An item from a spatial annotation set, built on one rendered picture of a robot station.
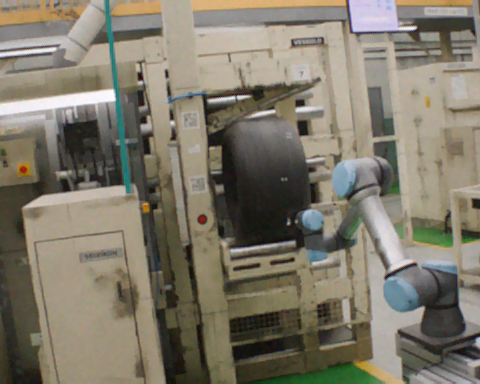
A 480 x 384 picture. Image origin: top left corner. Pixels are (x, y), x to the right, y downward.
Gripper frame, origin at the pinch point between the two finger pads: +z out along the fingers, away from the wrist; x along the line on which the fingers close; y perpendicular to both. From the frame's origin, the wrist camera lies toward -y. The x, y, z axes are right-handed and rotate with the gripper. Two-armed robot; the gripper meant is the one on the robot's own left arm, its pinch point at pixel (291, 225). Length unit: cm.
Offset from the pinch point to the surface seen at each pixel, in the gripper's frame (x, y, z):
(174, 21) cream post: 37, 97, 13
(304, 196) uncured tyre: -8.3, 11.5, 3.7
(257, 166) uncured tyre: 10.9, 26.8, 1.6
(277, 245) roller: 3.2, -8.6, 18.6
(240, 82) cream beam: 5, 72, 43
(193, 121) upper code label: 33, 52, 19
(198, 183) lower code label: 34.4, 23.9, 22.2
